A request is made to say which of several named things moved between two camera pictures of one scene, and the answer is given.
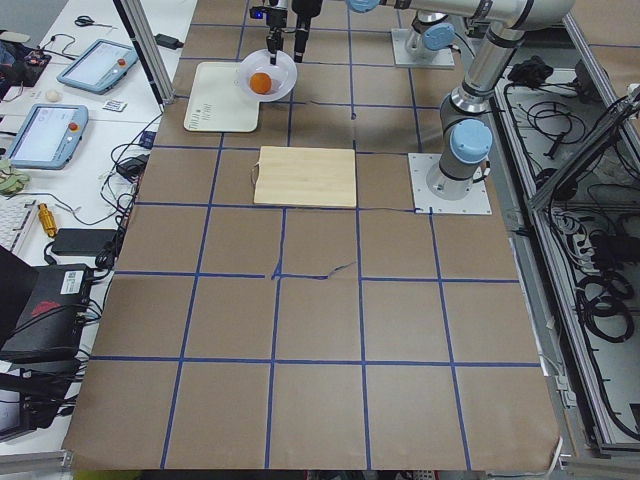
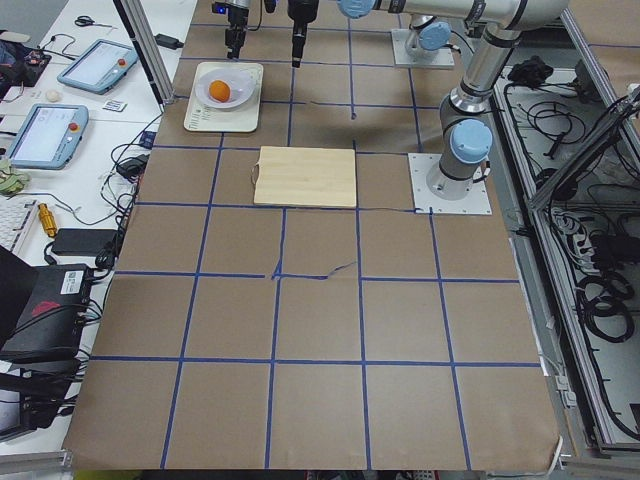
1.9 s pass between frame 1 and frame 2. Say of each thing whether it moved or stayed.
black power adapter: stayed
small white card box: stayed
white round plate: moved
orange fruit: moved
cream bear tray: stayed
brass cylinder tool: stayed
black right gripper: moved
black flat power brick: stayed
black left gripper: stayed
